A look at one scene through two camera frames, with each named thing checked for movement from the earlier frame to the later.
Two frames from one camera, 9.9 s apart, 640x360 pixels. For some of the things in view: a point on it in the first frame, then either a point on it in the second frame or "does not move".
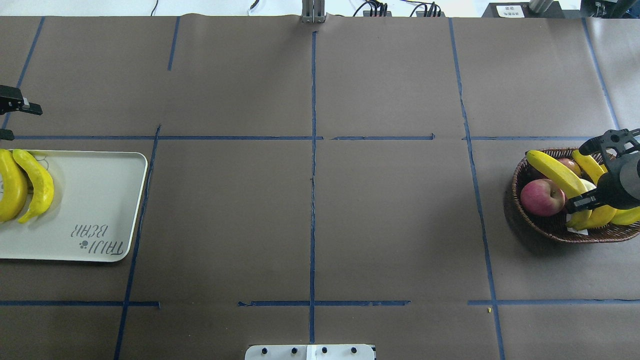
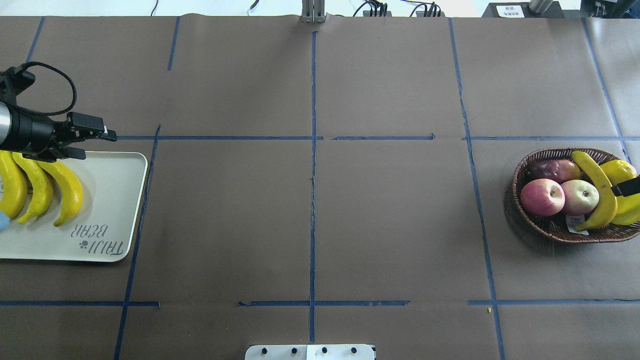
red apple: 542,197 does not move
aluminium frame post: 313,11 does not move
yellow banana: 571,185 -> 74,193
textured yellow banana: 42,182 does not move
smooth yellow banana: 15,187 does not move
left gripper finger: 7,134 -> 43,138
